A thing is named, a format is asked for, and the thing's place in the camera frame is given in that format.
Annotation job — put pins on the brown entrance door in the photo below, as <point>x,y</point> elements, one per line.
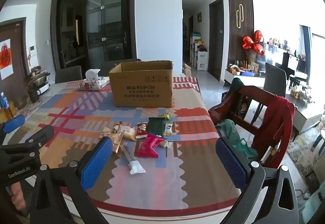
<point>17,61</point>

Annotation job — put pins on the brown kraft snack packet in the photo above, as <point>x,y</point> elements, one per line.
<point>117,140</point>

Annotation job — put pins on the grey upholstered chair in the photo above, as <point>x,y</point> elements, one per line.
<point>68,74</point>
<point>274,77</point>
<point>108,66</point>

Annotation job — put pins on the low white cabinet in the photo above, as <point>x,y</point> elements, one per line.
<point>243,79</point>

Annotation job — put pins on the red foil balloons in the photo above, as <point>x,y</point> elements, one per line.
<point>254,42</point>

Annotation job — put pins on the brown cardboard box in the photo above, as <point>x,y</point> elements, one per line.
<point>142,87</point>

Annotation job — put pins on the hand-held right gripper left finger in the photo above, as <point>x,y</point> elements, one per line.
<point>97,160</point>

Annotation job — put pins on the gold loop wall lamp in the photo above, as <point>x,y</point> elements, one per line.
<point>239,16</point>

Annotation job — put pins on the dark green cloth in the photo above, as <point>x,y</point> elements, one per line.
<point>236,85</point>

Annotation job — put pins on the magenta snack packet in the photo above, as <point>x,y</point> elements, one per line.
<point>148,146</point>

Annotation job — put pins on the white shelf cabinet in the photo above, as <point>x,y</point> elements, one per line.
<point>200,59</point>

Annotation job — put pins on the yellow white snack packet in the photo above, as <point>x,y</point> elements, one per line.
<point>128,132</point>

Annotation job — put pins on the blue label drink bottle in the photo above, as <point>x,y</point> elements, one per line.
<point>4,103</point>

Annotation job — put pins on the dark interior door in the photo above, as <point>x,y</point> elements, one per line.
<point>215,41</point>

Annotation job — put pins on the small white candy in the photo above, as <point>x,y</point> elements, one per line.
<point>167,144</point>

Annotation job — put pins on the dark glass sliding door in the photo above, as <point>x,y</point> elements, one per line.
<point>101,18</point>

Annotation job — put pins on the yellow green candy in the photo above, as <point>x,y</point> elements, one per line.
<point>165,116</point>

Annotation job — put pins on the person's left hand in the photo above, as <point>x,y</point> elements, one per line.
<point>16,196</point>

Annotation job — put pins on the dark green snack packet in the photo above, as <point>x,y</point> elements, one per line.
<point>156,126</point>

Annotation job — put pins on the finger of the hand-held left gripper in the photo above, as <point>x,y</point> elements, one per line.
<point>40,135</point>
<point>14,122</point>

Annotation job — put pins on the white gold candy packet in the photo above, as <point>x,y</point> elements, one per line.
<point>168,129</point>

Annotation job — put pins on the red white door poster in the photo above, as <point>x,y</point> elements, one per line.
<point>5,59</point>

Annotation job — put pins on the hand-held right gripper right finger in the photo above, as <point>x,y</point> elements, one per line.
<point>229,160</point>

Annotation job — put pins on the long grey white stick packet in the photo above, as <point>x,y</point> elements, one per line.
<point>132,160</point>

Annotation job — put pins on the floral tissue box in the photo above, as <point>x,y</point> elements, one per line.
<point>91,83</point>

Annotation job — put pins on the dark wooden chair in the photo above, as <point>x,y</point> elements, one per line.
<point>250,102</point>

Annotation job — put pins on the green bag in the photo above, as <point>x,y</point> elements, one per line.
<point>231,130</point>

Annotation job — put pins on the small red brown packet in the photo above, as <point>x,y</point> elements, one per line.
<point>141,130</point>

